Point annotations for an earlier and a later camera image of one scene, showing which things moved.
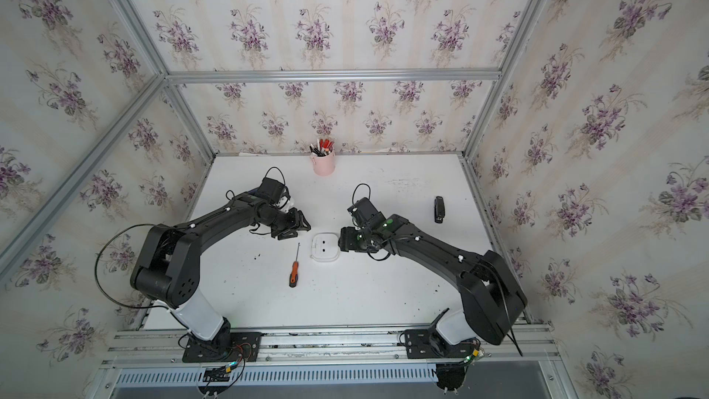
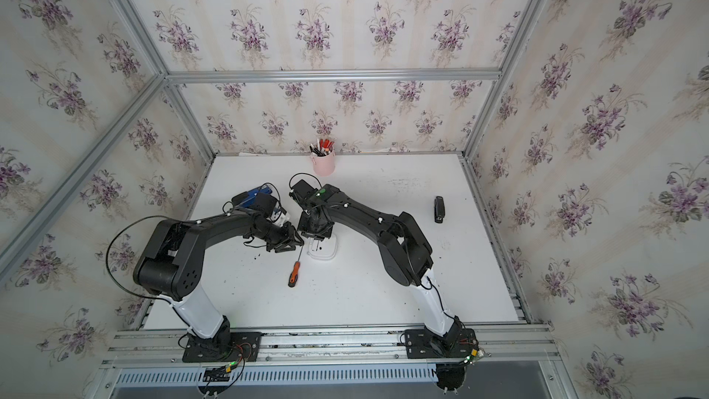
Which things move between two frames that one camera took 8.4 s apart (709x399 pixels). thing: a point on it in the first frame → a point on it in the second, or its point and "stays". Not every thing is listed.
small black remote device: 438,210 stays
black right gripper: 345,241 → 322,233
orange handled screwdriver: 294,278 stays
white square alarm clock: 325,247 stays
